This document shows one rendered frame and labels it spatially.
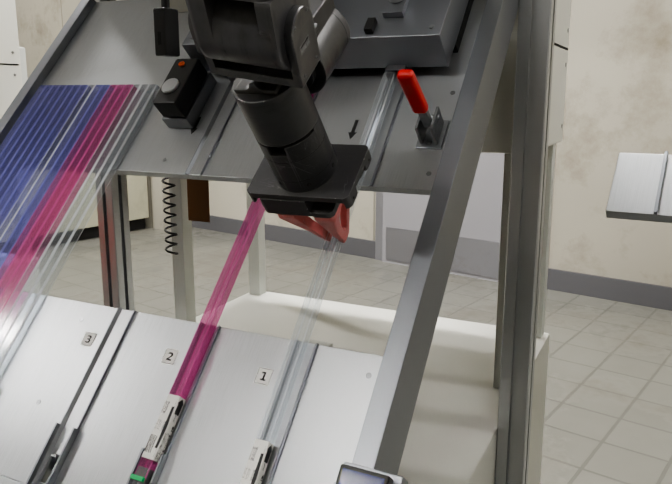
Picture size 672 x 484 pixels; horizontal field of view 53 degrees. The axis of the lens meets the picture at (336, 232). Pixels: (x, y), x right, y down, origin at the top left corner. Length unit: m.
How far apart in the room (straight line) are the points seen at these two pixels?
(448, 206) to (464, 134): 0.08
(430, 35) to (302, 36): 0.27
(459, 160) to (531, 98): 0.25
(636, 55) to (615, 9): 0.26
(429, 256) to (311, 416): 0.18
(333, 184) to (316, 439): 0.22
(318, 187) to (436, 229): 0.12
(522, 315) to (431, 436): 0.21
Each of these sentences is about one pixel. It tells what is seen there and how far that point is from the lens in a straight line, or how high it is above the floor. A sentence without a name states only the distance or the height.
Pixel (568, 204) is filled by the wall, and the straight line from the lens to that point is 3.96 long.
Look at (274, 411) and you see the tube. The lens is 0.61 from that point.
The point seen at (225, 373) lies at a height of 0.83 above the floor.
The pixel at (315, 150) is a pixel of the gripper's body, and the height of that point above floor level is 1.04.
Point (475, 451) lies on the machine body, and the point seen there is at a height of 0.62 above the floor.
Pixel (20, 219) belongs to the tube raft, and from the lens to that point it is 0.94.
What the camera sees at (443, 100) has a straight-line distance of 0.76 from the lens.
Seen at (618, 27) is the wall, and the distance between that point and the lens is 3.88.
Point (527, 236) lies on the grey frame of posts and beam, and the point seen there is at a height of 0.90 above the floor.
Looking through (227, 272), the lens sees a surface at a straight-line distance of 0.71.
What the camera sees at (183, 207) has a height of 0.87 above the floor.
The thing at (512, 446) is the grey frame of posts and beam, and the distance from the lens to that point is 1.05.
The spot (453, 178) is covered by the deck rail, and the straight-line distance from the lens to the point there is 0.68.
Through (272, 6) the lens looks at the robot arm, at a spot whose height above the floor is 1.14.
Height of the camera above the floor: 1.09
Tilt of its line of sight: 11 degrees down
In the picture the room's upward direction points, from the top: straight up
